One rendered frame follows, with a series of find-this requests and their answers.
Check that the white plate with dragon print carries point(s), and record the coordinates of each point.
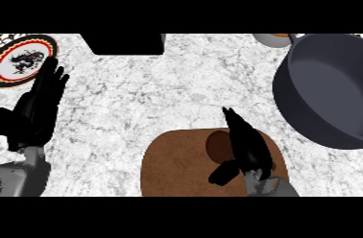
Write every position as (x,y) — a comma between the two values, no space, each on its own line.
(22,60)

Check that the white bowl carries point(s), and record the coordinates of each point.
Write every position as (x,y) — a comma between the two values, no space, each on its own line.
(273,39)

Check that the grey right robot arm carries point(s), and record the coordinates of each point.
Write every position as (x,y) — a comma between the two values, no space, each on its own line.
(269,185)

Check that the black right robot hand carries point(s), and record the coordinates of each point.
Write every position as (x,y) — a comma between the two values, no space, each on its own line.
(248,146)

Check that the brown cupcake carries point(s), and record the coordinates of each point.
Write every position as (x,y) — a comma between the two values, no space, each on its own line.
(220,146)

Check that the brown wooden cutting board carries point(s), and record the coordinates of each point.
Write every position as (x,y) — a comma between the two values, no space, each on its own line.
(189,166)

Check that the dark grey pot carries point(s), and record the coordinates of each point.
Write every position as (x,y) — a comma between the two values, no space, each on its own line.
(326,88)

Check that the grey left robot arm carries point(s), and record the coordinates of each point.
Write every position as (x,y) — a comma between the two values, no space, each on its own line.
(22,174)

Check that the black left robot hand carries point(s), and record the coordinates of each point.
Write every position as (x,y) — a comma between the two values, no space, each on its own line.
(34,110)

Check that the black appliance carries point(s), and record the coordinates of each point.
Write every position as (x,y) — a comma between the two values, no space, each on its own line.
(127,43)

